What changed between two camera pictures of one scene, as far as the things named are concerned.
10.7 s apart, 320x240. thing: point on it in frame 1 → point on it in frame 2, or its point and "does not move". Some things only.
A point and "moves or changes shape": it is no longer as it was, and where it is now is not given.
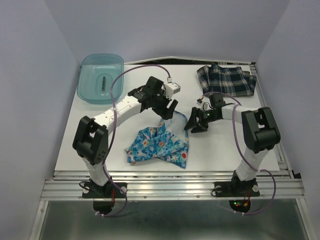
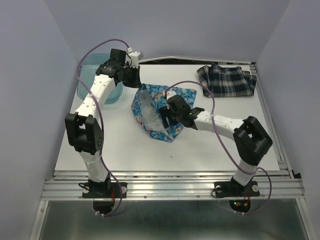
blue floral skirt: (168, 141) moves or changes shape
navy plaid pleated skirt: (232, 80) does not move
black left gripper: (167, 113) → (136, 82)
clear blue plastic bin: (97, 72) does not move
